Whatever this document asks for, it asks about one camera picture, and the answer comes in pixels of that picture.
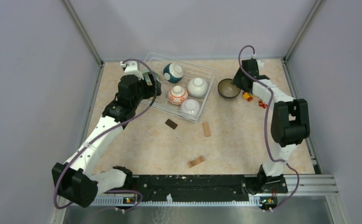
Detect dark blue bowl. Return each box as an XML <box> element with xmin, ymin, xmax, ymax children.
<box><xmin>217</xmin><ymin>78</ymin><xmax>241</xmax><ymax>99</ymax></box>

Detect blue bowl white dots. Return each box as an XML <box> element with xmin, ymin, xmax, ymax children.
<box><xmin>163</xmin><ymin>63</ymin><xmax>184</xmax><ymax>84</ymax></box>

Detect celadon green bowl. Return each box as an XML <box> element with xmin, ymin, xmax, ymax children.
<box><xmin>141</xmin><ymin>69</ymin><xmax>160</xmax><ymax>82</ymax></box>

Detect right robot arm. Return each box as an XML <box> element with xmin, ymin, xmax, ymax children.
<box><xmin>232</xmin><ymin>59</ymin><xmax>310</xmax><ymax>195</ymax></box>

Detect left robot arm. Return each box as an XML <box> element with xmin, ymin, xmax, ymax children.
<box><xmin>52</xmin><ymin>72</ymin><xmax>161</xmax><ymax>208</ymax></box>

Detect colourful toy brick car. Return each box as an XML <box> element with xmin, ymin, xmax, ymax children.
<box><xmin>243</xmin><ymin>91</ymin><xmax>267</xmax><ymax>109</ymax></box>

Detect white bowl orange pattern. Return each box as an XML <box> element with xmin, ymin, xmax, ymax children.
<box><xmin>168</xmin><ymin>85</ymin><xmax>189</xmax><ymax>105</ymax></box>

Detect dark brown wooden block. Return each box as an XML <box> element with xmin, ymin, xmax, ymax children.
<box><xmin>165</xmin><ymin>119</ymin><xmax>178</xmax><ymax>130</ymax></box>

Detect plain white bowl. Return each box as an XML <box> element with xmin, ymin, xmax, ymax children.
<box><xmin>187</xmin><ymin>77</ymin><xmax>209</xmax><ymax>98</ymax></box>

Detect white bowl front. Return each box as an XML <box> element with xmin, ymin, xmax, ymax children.
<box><xmin>180</xmin><ymin>99</ymin><xmax>201</xmax><ymax>118</ymax></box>

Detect light wooden block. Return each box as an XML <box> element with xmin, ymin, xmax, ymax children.
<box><xmin>202</xmin><ymin>122</ymin><xmax>211</xmax><ymax>137</ymax></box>

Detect tan wooden arch block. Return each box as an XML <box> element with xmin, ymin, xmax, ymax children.
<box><xmin>188</xmin><ymin>155</ymin><xmax>205</xmax><ymax>168</ymax></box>

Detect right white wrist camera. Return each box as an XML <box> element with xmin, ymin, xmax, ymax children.
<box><xmin>256</xmin><ymin>58</ymin><xmax>265</xmax><ymax>69</ymax></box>

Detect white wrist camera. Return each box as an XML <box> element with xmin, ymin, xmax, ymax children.
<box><xmin>256</xmin><ymin>58</ymin><xmax>265</xmax><ymax>69</ymax></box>
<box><xmin>120</xmin><ymin>61</ymin><xmax>143</xmax><ymax>79</ymax></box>

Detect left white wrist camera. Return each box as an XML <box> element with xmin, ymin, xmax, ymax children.
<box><xmin>120</xmin><ymin>61</ymin><xmax>143</xmax><ymax>79</ymax></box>

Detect white wire dish rack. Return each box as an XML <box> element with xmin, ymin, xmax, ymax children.
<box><xmin>144</xmin><ymin>53</ymin><xmax>216</xmax><ymax>122</ymax></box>

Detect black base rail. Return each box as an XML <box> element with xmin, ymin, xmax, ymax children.
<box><xmin>126</xmin><ymin>175</ymin><xmax>279</xmax><ymax>203</ymax></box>

